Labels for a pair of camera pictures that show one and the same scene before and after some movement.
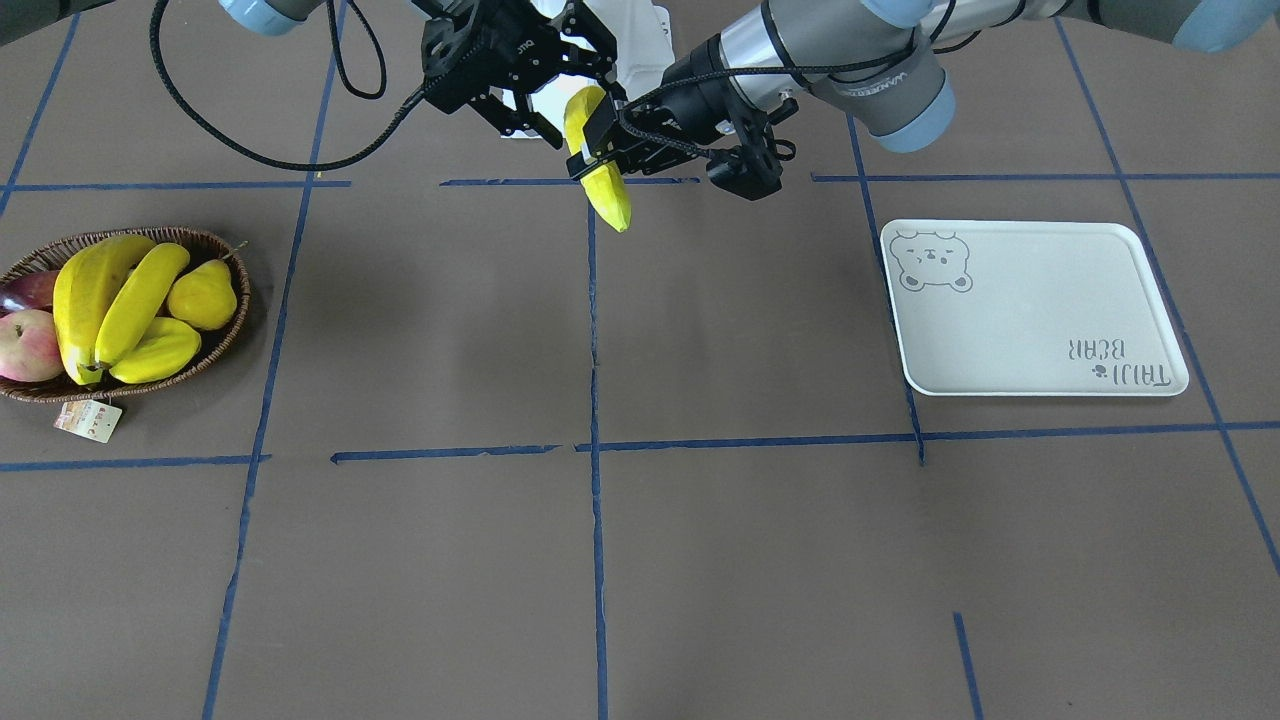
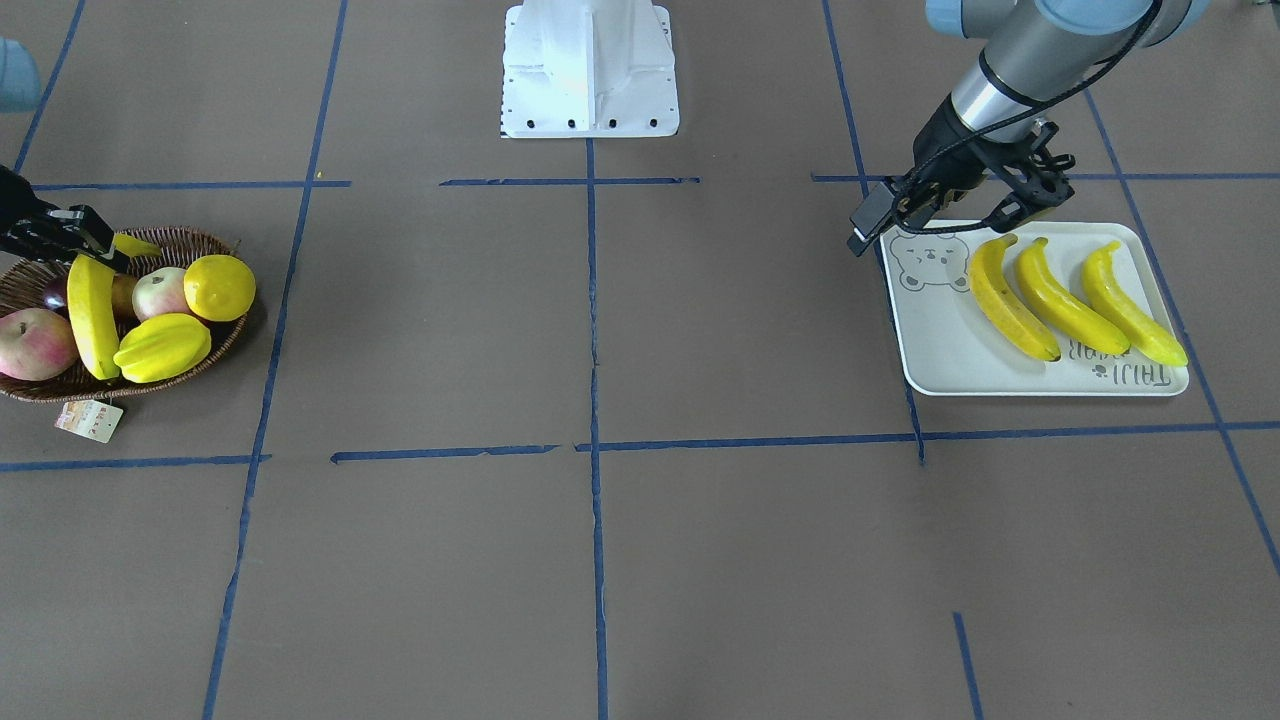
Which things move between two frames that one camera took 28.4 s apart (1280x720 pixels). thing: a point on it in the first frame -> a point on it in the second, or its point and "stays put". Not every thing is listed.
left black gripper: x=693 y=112 -> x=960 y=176
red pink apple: x=29 y=346 stays put
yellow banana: x=136 y=296 -> x=995 y=302
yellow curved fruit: x=168 y=345 stays put
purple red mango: x=32 y=291 -> x=124 y=315
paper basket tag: x=89 y=418 stays put
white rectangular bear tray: x=1029 y=308 stays put
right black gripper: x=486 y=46 -> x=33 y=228
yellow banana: x=83 y=285 -> x=1066 y=307
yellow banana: x=606 y=185 -> x=1116 y=303
